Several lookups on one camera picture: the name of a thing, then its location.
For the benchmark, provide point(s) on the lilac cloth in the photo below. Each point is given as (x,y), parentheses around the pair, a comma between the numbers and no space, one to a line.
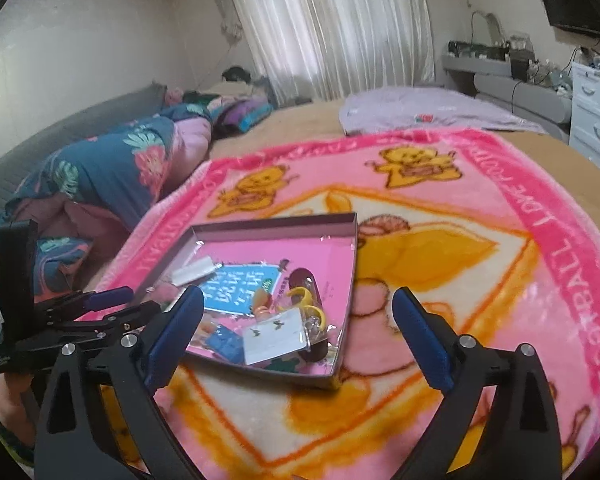
(405,107)

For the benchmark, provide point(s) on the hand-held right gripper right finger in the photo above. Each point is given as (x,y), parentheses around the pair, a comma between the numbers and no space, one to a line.
(422,340)

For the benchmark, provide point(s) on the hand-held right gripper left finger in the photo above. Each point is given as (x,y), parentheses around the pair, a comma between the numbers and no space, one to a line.
(175,330)

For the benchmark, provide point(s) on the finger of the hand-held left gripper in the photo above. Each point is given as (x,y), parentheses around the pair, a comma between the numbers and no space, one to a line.
(125,317)
(90,302)

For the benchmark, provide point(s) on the beige hair claw clip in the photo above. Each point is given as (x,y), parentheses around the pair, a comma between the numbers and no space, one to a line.
(262,305)

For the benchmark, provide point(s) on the person's left hand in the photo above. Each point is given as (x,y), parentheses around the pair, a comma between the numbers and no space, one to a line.
(15,405)

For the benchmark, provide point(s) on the white dresser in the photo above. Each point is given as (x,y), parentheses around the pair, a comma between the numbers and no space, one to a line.
(595,110)

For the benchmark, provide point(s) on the bagged yellow hoop earrings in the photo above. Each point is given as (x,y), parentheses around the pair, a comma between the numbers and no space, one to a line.
(300,294)

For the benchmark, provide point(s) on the blue floral duvet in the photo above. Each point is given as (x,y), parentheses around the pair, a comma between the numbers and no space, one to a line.
(120,160)

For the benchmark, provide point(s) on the pink bear printed blanket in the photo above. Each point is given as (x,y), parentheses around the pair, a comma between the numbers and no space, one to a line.
(480,260)

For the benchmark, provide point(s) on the pile of clothes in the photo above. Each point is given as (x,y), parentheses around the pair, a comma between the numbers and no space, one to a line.
(240,110)

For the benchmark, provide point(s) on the grey box with pink inside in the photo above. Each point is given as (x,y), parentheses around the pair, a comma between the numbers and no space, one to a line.
(245,247)

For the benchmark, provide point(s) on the white curtain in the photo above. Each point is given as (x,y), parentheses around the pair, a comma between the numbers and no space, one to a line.
(330,25)

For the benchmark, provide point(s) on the white narrow packet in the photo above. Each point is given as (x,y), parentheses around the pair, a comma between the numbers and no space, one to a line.
(192,270)

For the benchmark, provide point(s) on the white earring card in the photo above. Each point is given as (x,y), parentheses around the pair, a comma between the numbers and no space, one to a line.
(275,342)

